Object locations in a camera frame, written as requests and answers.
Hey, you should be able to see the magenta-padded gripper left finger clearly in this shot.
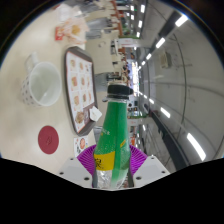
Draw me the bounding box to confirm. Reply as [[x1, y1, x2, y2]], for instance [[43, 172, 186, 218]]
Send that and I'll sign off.
[[57, 143, 98, 190]]

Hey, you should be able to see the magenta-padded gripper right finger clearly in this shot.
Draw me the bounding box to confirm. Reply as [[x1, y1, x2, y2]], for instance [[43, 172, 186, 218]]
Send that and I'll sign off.
[[128, 144, 171, 189]]

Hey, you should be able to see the green plastic drink bottle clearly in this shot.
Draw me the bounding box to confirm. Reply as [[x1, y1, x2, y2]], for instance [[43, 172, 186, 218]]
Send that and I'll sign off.
[[92, 83, 134, 190]]

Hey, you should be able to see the flat round red coaster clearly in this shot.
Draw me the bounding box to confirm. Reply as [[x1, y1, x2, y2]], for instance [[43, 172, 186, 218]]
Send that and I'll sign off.
[[37, 125, 60, 155]]

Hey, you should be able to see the group of ceiling lights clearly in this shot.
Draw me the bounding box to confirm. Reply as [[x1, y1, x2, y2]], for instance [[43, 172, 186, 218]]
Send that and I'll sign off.
[[128, 3, 208, 163]]

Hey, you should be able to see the white crumpled napkin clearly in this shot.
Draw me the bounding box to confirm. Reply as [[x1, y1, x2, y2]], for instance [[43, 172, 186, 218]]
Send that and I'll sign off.
[[88, 106, 103, 123]]

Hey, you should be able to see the dark brown food tray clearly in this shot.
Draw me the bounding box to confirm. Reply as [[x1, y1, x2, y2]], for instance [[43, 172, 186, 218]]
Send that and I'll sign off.
[[63, 46, 98, 136]]

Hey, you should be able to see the white polka dot mug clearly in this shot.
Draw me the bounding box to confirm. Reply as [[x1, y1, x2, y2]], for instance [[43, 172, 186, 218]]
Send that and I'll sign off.
[[20, 51, 63, 108]]

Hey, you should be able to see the ceiling air conditioner unit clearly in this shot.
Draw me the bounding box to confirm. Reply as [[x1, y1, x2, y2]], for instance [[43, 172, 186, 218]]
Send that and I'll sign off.
[[159, 51, 172, 69]]

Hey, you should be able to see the red white snack packet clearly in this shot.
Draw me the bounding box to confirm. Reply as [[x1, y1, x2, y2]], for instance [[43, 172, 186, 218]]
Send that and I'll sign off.
[[54, 26, 65, 42]]

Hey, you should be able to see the clear plastic food bag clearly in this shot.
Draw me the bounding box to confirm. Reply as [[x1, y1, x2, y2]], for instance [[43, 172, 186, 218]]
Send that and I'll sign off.
[[61, 14, 89, 44]]

